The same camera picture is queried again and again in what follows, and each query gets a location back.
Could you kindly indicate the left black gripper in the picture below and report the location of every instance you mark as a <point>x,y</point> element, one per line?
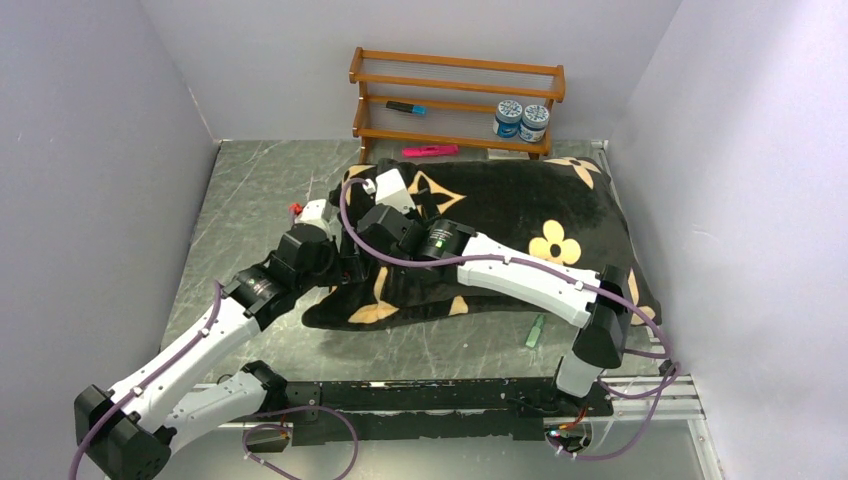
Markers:
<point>331,249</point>

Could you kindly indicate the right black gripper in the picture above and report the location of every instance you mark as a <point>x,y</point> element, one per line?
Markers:
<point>411,215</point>

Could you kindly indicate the black pillowcase with beige flowers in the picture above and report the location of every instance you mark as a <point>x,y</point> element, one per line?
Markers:
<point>561,210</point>

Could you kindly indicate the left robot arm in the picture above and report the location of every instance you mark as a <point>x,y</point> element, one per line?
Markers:
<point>131,429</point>

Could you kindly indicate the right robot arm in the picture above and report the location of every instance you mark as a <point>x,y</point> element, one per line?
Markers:
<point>598,304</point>

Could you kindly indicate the pink highlighter marker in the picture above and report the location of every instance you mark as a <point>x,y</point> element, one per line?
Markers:
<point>430,151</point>

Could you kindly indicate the small white cardboard box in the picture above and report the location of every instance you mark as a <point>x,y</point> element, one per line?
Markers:
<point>502,154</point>

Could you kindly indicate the blue and black marker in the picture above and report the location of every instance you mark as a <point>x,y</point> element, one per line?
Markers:
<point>406,108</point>

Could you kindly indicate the left blue lidded jar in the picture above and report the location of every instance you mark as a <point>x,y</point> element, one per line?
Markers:
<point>507,118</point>

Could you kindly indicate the blue lidded jar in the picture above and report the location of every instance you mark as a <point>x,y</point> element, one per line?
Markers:
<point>534,123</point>
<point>507,118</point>

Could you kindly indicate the wooden three-tier shelf rack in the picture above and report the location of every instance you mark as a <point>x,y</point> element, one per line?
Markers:
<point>460,96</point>

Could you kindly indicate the green translucent marker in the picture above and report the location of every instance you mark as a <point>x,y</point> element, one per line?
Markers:
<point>535,331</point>

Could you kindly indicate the right blue lidded jar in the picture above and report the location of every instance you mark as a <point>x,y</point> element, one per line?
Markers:
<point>534,123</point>

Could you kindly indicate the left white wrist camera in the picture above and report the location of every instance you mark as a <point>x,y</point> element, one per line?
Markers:
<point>315,213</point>

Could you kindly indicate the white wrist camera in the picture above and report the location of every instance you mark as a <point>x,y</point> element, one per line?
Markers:
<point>315,213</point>
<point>389,189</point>

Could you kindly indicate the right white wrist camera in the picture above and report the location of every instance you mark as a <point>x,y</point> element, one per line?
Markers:
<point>389,189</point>

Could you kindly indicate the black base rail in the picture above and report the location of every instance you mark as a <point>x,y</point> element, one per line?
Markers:
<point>519,408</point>

